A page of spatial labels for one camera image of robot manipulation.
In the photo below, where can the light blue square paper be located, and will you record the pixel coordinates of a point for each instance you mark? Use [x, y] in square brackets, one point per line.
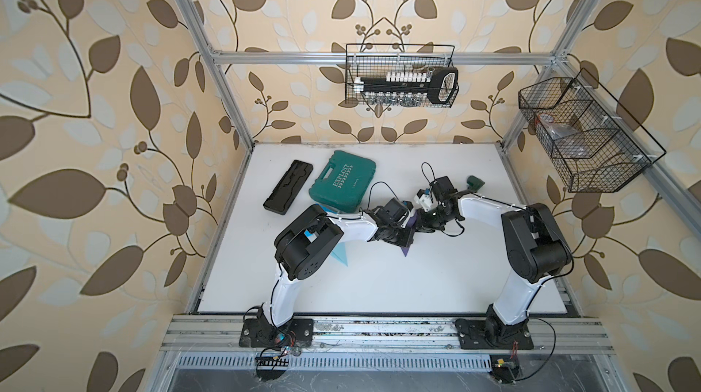
[339, 253]

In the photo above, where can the black socket set holder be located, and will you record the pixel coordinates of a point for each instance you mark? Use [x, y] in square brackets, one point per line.
[437, 87]

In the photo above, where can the green plastic tool case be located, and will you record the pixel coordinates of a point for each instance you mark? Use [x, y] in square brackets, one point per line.
[343, 182]

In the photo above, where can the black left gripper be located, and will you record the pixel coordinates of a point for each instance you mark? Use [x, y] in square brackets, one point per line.
[403, 241]

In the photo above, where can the small circuit board left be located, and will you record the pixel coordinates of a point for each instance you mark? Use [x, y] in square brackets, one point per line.
[271, 364]

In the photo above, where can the black wire basket rear wall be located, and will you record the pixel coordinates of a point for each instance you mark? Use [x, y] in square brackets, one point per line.
[378, 59]

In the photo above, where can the aluminium frame post left rear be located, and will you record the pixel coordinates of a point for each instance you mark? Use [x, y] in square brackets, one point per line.
[204, 47]

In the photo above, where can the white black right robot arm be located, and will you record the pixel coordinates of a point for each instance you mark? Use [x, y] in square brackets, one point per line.
[535, 246]

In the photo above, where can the small circuit board right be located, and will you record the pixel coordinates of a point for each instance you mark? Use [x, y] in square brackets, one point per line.
[504, 370]

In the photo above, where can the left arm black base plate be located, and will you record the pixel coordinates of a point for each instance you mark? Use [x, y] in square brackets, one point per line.
[276, 333]

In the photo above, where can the aluminium frame post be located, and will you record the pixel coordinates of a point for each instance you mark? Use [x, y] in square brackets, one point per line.
[204, 47]
[577, 14]

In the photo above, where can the aluminium frame right side rail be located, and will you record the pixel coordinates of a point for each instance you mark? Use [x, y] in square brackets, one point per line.
[680, 200]

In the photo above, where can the black wire basket right wall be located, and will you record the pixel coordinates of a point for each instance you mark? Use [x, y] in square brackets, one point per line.
[615, 159]

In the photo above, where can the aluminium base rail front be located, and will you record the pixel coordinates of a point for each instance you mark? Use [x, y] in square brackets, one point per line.
[379, 335]

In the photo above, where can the black wire basket wall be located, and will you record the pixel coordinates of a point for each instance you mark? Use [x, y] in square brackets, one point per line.
[615, 159]
[378, 59]

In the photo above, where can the small circuit board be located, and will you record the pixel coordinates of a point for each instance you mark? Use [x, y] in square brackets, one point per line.
[504, 370]
[271, 364]

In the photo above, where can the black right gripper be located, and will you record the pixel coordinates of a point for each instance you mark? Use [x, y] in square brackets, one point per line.
[422, 225]

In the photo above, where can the black foam tool tray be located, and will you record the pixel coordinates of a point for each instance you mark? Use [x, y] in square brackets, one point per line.
[288, 188]

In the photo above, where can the plastic bag in basket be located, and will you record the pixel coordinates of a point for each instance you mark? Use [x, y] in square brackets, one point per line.
[563, 141]

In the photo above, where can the purple square paper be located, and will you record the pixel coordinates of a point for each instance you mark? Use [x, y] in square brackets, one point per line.
[406, 251]

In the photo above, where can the aluminium frame post right rear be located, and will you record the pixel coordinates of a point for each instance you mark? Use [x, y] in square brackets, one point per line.
[577, 14]

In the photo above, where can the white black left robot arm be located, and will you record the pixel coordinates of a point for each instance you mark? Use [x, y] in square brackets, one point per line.
[304, 246]

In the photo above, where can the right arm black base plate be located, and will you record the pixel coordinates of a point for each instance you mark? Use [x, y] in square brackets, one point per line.
[490, 333]

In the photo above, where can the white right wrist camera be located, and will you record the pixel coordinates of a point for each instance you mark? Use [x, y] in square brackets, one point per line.
[426, 200]

